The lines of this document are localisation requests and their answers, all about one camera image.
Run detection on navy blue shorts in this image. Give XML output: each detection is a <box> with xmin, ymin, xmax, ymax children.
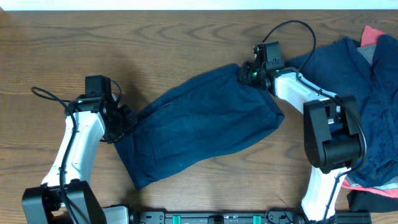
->
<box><xmin>114</xmin><ymin>63</ymin><xmax>284</xmax><ymax>190</ymax></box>

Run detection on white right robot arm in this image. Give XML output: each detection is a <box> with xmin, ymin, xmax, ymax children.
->
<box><xmin>239</xmin><ymin>61</ymin><xmax>367</xmax><ymax>223</ymax></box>

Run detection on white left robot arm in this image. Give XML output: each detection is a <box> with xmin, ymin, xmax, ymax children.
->
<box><xmin>22</xmin><ymin>97</ymin><xmax>137</xmax><ymax>223</ymax></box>

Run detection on navy blue garment pile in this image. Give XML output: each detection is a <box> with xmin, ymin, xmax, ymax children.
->
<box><xmin>285</xmin><ymin>34</ymin><xmax>397</xmax><ymax>187</ymax></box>

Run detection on grey garment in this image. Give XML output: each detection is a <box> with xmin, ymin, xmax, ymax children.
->
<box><xmin>344</xmin><ymin>44</ymin><xmax>397</xmax><ymax>192</ymax></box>

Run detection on red garment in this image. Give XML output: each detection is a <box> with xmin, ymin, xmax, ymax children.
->
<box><xmin>342</xmin><ymin>26</ymin><xmax>397</xmax><ymax>198</ymax></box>

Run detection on black garment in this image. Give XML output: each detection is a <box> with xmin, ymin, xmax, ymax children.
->
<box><xmin>347</xmin><ymin>190</ymin><xmax>397</xmax><ymax>213</ymax></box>

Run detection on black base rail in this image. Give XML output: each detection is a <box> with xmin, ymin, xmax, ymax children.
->
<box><xmin>105</xmin><ymin>205</ymin><xmax>373</xmax><ymax>224</ymax></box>

